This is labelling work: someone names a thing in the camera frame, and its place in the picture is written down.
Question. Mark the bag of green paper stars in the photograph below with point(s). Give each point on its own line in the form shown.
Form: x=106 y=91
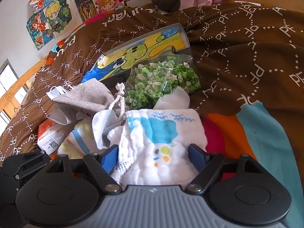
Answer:
x=153 y=78

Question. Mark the tray with frog drawing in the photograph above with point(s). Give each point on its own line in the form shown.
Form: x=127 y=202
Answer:
x=115 y=65

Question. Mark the orange haired girl drawing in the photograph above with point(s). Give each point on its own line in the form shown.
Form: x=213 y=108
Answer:
x=39 y=30

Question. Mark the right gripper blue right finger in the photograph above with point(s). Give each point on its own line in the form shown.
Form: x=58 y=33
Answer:
x=198 y=157

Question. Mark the blond boy drawing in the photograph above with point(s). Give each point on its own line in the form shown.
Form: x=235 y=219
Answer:
x=61 y=17

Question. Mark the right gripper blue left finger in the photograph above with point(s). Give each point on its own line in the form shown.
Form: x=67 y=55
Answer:
x=109 y=158

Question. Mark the white cloth with blue print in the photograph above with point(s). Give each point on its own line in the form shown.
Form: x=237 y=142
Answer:
x=153 y=147

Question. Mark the wooden bed frame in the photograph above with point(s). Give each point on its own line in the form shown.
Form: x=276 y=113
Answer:
x=9 y=104

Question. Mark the grey drawstring pouch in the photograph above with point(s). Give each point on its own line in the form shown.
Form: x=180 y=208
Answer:
x=85 y=100

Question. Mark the white orange small box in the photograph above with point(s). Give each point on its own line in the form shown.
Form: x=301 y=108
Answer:
x=51 y=135

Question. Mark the yellow blue striped cloth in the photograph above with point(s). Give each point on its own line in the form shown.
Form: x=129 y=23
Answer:
x=80 y=141

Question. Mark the brown PF patterned blanket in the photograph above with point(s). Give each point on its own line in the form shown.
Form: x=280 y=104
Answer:
x=249 y=58

